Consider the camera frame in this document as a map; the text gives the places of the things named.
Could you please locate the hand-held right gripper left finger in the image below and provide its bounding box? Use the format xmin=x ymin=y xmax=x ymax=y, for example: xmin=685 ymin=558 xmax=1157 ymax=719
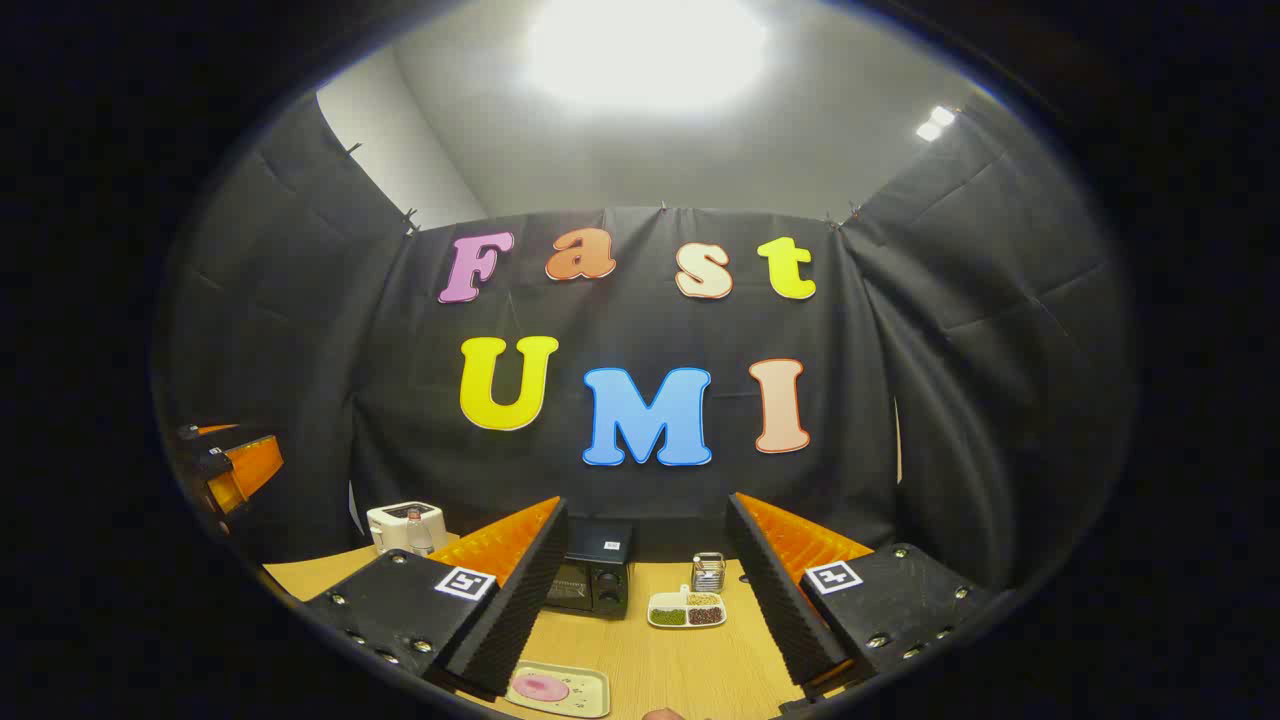
xmin=303 ymin=496 xmax=570 ymax=699

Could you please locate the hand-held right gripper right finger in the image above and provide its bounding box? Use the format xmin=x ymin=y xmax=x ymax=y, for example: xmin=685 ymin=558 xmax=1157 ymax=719
xmin=725 ymin=492 xmax=1002 ymax=701

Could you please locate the black electric oven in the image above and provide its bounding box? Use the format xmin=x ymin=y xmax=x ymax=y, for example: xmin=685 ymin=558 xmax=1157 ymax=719
xmin=543 ymin=517 xmax=635 ymax=619

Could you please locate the cream rectangular plate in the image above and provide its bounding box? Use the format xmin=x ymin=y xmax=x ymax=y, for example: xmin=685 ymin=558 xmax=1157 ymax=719
xmin=505 ymin=661 xmax=612 ymax=719

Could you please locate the white divided dish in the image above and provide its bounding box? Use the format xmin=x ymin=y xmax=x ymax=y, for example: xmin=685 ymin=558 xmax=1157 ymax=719
xmin=647 ymin=585 xmax=728 ymax=629

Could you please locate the white toaster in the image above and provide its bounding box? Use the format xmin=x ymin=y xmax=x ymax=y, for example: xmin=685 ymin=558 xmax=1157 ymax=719
xmin=366 ymin=501 xmax=448 ymax=557

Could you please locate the black backdrop cloth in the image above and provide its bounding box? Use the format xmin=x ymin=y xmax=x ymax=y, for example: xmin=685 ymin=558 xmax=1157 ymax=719
xmin=150 ymin=90 xmax=1136 ymax=601

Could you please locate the large ceiling light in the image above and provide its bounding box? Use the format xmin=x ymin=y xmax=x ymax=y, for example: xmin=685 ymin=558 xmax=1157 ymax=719
xmin=525 ymin=0 xmax=771 ymax=111

